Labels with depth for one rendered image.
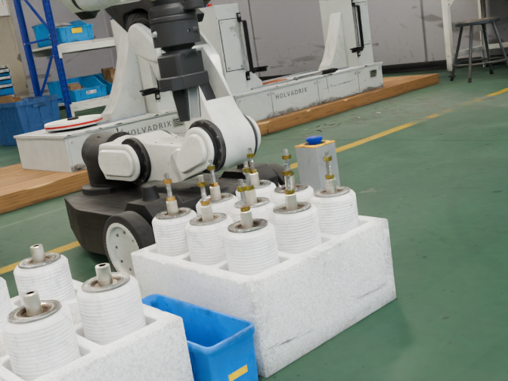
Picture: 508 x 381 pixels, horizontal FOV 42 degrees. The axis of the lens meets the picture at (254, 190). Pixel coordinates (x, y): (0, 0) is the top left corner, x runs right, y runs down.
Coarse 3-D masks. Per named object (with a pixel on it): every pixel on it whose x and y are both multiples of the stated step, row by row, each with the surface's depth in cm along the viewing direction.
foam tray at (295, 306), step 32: (384, 224) 136; (160, 256) 135; (288, 256) 123; (320, 256) 123; (352, 256) 130; (384, 256) 137; (160, 288) 135; (192, 288) 126; (224, 288) 118; (256, 288) 113; (288, 288) 118; (320, 288) 124; (352, 288) 131; (384, 288) 138; (256, 320) 114; (288, 320) 119; (320, 320) 125; (352, 320) 131; (256, 352) 116; (288, 352) 119
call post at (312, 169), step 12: (300, 156) 160; (312, 156) 157; (300, 168) 161; (312, 168) 158; (324, 168) 158; (336, 168) 161; (300, 180) 162; (312, 180) 159; (324, 180) 158; (336, 180) 161
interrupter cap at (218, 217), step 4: (212, 212) 133; (216, 212) 133; (220, 212) 132; (196, 216) 132; (200, 216) 132; (216, 216) 131; (220, 216) 130; (224, 216) 130; (192, 220) 130; (196, 220) 130; (200, 220) 131; (212, 220) 129; (216, 220) 128; (220, 220) 127; (192, 224) 128; (196, 224) 127; (200, 224) 126; (204, 224) 126; (208, 224) 126; (212, 224) 126
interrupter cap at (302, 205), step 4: (280, 204) 131; (284, 204) 131; (300, 204) 130; (304, 204) 129; (308, 204) 129; (276, 208) 130; (280, 208) 129; (284, 208) 130; (300, 208) 127; (304, 208) 127; (308, 208) 126; (276, 212) 127; (280, 212) 126; (284, 212) 125; (288, 212) 125; (292, 212) 125; (296, 212) 125
